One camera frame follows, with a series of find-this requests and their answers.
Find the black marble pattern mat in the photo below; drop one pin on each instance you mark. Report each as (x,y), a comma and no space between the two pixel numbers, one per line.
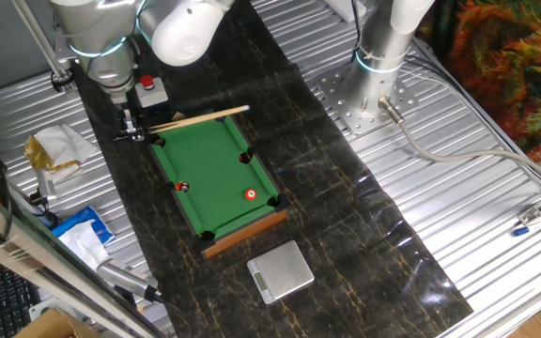
(345,211)

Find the brown cardboard box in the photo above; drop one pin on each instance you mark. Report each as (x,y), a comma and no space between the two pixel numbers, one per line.
(50,326)

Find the wooden pool cue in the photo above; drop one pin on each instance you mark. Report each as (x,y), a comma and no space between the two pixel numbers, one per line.
(205,118)

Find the small wooden cube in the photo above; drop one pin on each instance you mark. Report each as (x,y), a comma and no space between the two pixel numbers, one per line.
(179,117)

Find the aluminium pole with clamp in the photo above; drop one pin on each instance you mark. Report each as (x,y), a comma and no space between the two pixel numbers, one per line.
(40,42)

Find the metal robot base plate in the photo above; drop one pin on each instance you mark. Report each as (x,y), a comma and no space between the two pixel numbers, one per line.
(345,112)

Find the blue tissue pack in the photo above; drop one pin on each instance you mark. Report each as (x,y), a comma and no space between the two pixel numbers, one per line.
(80,235)

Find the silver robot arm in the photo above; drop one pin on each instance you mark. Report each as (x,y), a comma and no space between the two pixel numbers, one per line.
(378,47)

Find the wrist camera mount plate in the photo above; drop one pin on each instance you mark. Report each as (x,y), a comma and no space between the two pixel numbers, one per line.
(64,49)

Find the mini green pool table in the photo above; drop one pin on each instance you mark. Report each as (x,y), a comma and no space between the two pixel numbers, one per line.
(214,178)

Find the blue pen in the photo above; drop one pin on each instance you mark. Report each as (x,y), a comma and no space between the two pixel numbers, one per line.
(520,231)

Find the blue pool ball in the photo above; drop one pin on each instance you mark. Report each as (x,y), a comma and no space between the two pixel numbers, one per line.
(221,119)

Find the orange pool ball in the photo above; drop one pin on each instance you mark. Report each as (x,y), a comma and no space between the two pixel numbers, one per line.
(250,194)

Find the silver ridged cylinder device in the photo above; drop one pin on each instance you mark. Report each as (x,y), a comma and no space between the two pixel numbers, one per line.
(122,276)

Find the red emergency stop button box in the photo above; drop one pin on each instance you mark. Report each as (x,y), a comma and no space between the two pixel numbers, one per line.
(153,96)

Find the crumpled white paper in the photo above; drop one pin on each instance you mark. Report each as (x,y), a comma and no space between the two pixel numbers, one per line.
(64,143)

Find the aluminium frame beam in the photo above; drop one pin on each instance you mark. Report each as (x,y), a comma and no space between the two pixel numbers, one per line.
(26,260)

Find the gold foil wrapper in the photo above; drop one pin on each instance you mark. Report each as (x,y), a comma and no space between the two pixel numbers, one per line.
(35,152)

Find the white power strip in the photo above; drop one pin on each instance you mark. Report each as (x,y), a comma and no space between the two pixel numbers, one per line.
(345,9)

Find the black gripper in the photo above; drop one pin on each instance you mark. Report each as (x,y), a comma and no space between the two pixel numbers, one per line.
(126,104)

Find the dark red pool ball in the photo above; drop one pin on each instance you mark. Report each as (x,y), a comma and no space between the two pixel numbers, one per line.
(182,186)

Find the colourful patterned cloth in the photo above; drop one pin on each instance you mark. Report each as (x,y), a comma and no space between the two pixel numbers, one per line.
(510,70)

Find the silver digital scale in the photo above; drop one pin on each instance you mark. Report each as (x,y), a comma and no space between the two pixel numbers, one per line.
(282,270)

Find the small silver metal clamp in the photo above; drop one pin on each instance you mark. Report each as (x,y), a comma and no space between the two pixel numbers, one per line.
(46,183)

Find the small metal corner bracket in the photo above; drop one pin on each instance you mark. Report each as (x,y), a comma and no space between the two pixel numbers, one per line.
(531,215)

